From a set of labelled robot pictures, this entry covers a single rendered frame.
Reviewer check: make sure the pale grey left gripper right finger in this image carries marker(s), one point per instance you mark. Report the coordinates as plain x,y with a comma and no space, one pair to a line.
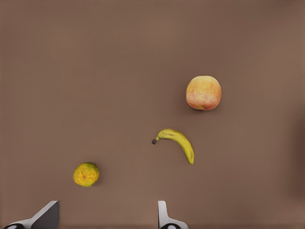
163,215

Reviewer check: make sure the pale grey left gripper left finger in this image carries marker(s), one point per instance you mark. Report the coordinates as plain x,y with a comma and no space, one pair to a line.
45,215

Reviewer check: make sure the yellow-green mandarin orange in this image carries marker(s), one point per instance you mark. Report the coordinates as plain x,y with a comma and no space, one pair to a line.
86,174

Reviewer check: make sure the yellow banana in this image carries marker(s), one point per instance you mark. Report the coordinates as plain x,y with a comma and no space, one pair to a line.
182,142

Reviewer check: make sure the orange-pink apple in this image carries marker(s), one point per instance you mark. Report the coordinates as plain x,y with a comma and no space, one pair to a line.
203,93

